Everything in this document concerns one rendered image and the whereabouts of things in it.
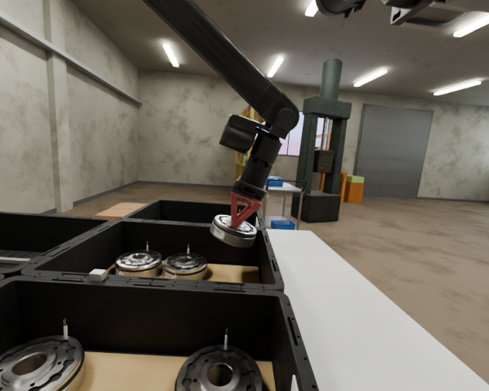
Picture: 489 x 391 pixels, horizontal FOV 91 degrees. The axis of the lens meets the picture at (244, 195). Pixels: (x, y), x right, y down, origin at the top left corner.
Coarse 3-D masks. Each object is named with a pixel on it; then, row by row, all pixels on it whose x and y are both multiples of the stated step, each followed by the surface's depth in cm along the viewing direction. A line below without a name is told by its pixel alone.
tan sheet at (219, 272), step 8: (208, 264) 64; (112, 272) 56; (208, 272) 59; (216, 272) 60; (224, 272) 60; (232, 272) 60; (240, 272) 61; (248, 272) 61; (256, 272) 61; (208, 280) 56; (216, 280) 56; (224, 280) 56; (232, 280) 57; (240, 280) 57; (248, 280) 57; (256, 280) 57
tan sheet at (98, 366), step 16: (96, 352) 34; (96, 368) 32; (112, 368) 32; (128, 368) 32; (144, 368) 32; (160, 368) 33; (176, 368) 33; (96, 384) 30; (112, 384) 30; (128, 384) 30; (144, 384) 30; (160, 384) 30; (272, 384) 31
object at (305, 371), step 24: (0, 288) 32; (96, 288) 34; (120, 288) 34; (144, 288) 34; (168, 288) 34; (192, 288) 34; (216, 288) 35; (240, 288) 35; (288, 312) 31; (288, 336) 27; (312, 384) 21
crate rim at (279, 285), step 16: (112, 224) 59; (144, 224) 63; (160, 224) 63; (176, 224) 63; (192, 224) 64; (80, 240) 48; (48, 256) 41; (272, 256) 47; (32, 272) 35; (48, 272) 36; (64, 272) 36; (272, 272) 41; (256, 288) 36; (272, 288) 36
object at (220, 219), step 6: (216, 216) 55; (222, 216) 57; (228, 216) 58; (216, 222) 52; (222, 222) 53; (246, 222) 59; (228, 228) 50; (234, 228) 51; (240, 228) 53; (246, 228) 54; (252, 228) 56; (240, 234) 50; (246, 234) 51; (252, 234) 52
